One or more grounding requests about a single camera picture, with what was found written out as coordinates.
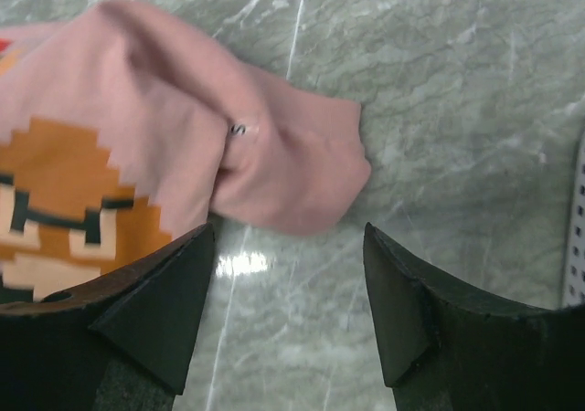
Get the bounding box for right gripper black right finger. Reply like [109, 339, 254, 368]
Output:
[363, 225, 584, 411]

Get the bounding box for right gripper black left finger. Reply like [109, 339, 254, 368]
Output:
[1, 225, 215, 410]

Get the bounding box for pink printed t-shirt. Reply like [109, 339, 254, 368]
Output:
[1, 0, 371, 303]

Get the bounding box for white plastic laundry basket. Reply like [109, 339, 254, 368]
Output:
[562, 136, 585, 306]

